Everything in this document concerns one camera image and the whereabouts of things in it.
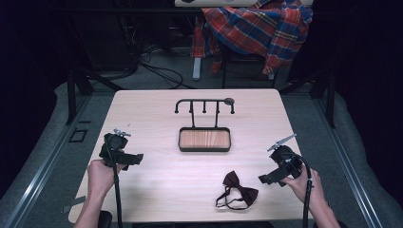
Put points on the white table leg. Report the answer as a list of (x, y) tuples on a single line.
[(197, 68)]

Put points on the black metal stand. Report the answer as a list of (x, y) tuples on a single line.
[(84, 85), (316, 88)]

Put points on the dark red bow tie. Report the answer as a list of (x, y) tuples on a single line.
[(238, 190)]

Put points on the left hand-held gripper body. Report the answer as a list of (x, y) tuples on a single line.
[(118, 151)]

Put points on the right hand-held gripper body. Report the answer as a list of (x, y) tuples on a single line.
[(283, 166)]

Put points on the plaid shirt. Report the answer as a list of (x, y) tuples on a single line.
[(253, 31)]

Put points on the person's right hand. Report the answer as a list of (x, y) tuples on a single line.
[(304, 186)]

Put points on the black hook rack wooden tray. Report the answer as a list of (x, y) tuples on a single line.
[(204, 133)]

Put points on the black chair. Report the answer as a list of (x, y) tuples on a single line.
[(247, 68)]

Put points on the person's left hand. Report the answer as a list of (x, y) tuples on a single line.
[(100, 177)]

